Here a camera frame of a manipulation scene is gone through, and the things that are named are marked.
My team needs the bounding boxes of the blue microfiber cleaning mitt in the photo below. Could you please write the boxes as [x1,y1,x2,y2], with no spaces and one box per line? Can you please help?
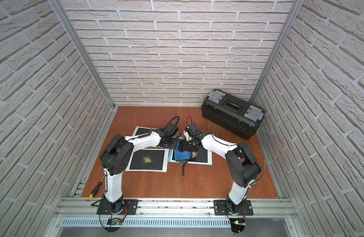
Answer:
[174,138,191,176]

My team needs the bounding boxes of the blue-edged drawing tablet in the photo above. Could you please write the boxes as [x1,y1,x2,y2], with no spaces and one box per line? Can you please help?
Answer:
[168,148,213,166]

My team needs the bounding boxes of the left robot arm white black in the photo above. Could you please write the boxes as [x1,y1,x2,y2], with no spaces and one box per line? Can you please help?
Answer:
[100,122,179,203]

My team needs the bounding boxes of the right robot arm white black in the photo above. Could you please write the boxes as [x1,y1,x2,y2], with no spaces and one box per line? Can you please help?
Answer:
[183,123,262,212]

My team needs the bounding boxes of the near white drawing tablet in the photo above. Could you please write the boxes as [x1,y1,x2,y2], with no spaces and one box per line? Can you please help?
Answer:
[126,149,169,172]

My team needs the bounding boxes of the white drawing tablet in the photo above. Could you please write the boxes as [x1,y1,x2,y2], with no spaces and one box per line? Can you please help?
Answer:
[126,149,169,172]
[132,126,159,138]

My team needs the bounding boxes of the far white drawing tablet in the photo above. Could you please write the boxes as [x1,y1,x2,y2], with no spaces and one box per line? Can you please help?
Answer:
[132,126,159,138]

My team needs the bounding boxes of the black toolbox grey latches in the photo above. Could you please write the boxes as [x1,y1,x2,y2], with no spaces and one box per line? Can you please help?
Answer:
[201,89,265,140]

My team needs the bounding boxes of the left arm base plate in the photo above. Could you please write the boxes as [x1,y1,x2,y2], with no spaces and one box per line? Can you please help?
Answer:
[97,198,139,215]

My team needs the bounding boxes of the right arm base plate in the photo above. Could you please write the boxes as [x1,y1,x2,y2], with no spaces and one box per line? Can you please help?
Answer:
[213,199,254,216]

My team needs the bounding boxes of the aluminium mounting rail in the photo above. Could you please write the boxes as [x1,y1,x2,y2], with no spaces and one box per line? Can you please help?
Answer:
[55,197,298,218]

